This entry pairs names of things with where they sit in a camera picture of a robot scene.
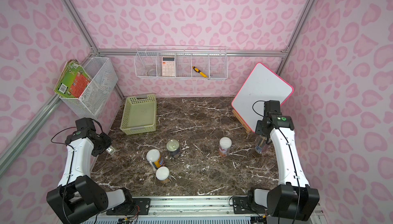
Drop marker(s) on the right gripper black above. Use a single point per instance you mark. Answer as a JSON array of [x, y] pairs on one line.
[[261, 133]]

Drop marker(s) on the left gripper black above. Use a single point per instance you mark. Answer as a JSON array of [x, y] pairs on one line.
[[104, 144]]

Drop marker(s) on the green plastic basket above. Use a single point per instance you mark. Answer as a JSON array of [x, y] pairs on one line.
[[139, 114]]

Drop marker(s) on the tall yellow blue can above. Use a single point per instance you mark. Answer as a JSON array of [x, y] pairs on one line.
[[155, 160]]

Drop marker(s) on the short orange can white lid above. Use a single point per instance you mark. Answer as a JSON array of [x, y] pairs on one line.
[[163, 174]]

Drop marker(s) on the dark can silver top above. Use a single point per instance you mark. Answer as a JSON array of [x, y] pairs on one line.
[[173, 147]]

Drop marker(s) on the grey stapler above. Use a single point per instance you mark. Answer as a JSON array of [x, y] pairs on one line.
[[110, 150]]

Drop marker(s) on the clear jar blue lid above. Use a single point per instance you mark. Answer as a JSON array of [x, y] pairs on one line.
[[262, 144]]

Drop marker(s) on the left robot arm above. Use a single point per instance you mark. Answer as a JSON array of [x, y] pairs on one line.
[[77, 197]]

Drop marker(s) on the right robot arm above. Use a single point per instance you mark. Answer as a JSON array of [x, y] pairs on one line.
[[292, 198]]

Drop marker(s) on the wooden board easel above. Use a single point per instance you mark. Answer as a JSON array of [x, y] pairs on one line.
[[248, 130]]

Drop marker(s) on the pink can white lid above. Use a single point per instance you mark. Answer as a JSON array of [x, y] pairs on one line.
[[225, 144]]

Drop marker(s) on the green red booklet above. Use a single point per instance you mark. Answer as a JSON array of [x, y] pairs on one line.
[[73, 80]]

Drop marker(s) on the yellow utility knife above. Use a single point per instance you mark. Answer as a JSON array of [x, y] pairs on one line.
[[199, 71]]

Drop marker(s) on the clear tape roll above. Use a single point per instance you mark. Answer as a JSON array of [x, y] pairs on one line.
[[151, 72]]

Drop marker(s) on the pink calculator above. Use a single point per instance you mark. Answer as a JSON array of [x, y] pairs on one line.
[[168, 66]]

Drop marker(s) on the white mesh wall basket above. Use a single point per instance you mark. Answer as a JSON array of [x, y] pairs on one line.
[[93, 100]]

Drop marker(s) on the white board pink frame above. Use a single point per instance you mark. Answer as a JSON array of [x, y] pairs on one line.
[[261, 85]]

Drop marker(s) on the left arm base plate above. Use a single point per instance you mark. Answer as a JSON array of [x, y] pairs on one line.
[[138, 207]]

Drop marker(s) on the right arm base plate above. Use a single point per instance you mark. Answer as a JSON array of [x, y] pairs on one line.
[[243, 205]]

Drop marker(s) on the wire wall shelf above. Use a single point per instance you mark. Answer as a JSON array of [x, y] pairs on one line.
[[213, 61]]

